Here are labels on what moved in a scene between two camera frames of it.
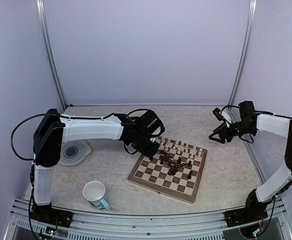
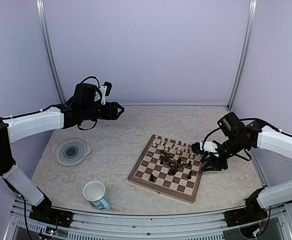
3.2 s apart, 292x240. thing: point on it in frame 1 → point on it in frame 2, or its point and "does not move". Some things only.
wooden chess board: (174, 170) does not move
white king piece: (186, 147) does not move
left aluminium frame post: (42, 20) does not move
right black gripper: (223, 130) → (215, 162)
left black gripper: (150, 153) → (111, 113)
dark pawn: (189, 177) does not move
